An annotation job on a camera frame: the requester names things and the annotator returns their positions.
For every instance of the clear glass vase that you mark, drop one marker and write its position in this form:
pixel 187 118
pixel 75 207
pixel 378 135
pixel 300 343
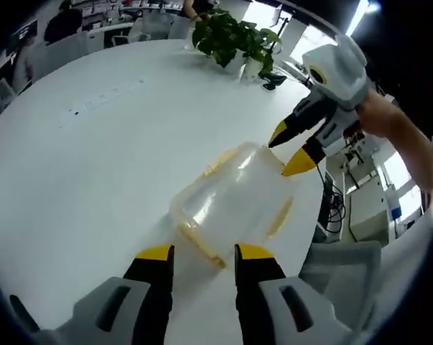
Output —
pixel 189 43

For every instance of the white office chair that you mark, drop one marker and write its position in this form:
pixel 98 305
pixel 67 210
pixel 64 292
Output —
pixel 63 54
pixel 166 28
pixel 2 91

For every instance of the white cabinet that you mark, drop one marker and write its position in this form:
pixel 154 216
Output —
pixel 368 219

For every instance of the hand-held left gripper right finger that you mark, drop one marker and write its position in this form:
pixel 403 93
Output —
pixel 255 287

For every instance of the person's right hand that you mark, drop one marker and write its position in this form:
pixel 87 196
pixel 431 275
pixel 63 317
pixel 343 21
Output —
pixel 376 115

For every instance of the white table outlet panel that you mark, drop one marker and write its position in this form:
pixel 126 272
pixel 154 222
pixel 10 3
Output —
pixel 101 97

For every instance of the grey mesh office chair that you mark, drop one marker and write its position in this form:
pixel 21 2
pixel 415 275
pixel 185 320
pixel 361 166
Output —
pixel 338 273

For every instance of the black desk stand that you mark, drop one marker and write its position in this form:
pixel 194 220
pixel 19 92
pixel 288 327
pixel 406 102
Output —
pixel 273 82

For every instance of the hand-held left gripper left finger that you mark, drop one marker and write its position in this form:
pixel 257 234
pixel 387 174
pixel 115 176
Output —
pixel 155 287

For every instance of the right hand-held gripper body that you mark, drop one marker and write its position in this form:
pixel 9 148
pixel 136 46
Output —
pixel 342 72

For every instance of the green potted plant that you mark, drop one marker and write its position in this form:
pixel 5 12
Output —
pixel 230 36

